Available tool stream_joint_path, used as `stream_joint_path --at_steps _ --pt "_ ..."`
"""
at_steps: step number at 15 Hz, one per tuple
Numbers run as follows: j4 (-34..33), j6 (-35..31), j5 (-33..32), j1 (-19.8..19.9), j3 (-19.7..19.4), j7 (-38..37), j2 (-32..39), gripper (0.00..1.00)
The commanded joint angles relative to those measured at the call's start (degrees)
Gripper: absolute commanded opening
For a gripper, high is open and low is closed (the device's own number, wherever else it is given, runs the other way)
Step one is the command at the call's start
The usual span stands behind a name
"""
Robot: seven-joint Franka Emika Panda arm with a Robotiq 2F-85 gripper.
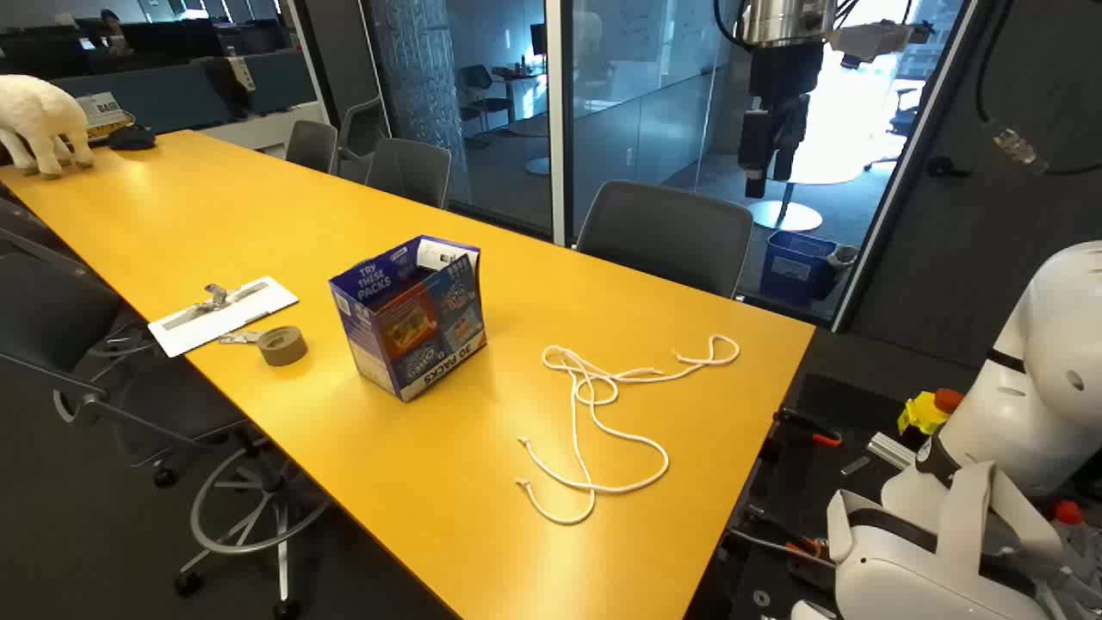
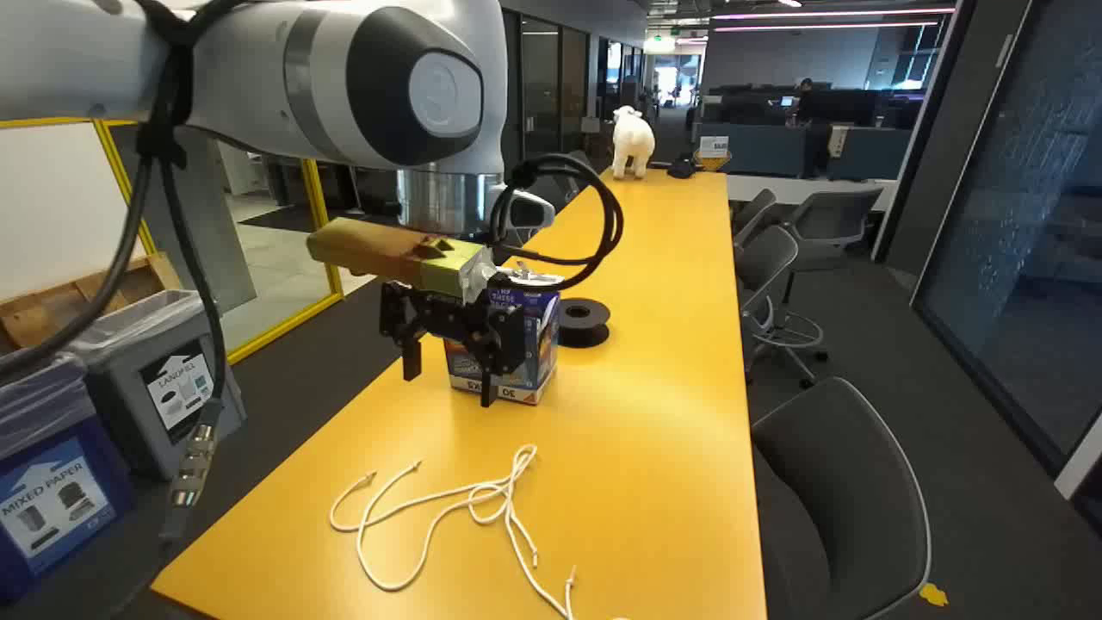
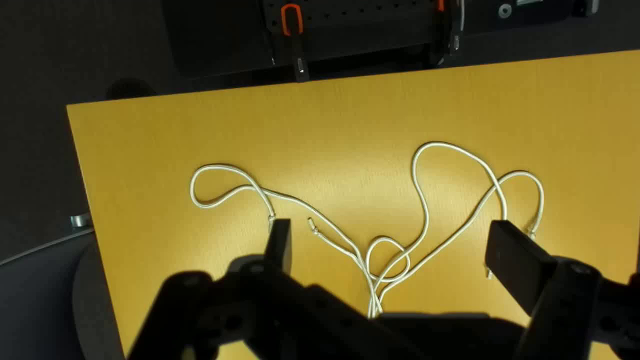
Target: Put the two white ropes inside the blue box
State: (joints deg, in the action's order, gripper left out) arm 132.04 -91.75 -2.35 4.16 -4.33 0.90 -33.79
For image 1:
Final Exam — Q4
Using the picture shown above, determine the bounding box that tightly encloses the black object on table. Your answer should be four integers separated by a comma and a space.
106, 125, 158, 152

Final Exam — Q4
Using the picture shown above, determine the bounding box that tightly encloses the grey office chair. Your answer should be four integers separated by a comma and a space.
287, 120, 339, 174
577, 182, 751, 296
370, 138, 450, 207

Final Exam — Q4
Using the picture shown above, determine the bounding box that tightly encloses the grey office chair middle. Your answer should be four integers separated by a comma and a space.
370, 138, 450, 207

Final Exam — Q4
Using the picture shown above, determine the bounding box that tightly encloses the grey office chair far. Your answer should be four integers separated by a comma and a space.
287, 120, 339, 174

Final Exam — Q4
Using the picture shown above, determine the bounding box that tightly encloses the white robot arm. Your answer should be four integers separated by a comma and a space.
816, 48, 1102, 495

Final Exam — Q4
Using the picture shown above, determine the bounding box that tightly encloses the white VR headset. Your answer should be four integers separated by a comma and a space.
826, 463, 1065, 620

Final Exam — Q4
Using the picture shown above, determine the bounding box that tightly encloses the blue recycling bin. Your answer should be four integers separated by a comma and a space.
763, 232, 859, 307

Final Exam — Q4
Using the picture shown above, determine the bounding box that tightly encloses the brown tape roll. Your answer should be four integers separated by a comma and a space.
260, 327, 308, 364

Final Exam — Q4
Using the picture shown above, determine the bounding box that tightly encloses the white rope long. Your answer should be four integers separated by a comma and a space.
512, 341, 675, 531

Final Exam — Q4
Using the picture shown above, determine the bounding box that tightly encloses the black office chair left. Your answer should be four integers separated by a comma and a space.
0, 247, 332, 620

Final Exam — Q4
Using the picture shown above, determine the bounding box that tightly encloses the white flat paper tray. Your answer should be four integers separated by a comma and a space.
149, 275, 298, 358

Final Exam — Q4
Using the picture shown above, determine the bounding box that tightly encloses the yellow red emergency button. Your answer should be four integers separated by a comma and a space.
897, 389, 960, 433

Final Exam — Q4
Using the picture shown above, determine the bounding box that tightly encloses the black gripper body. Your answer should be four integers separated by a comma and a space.
736, 40, 822, 195

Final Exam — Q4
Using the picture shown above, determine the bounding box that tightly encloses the blue cardboard box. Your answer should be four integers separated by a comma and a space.
332, 233, 485, 401

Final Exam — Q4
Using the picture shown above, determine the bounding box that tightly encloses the grey office chair near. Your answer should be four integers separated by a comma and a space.
577, 182, 751, 296

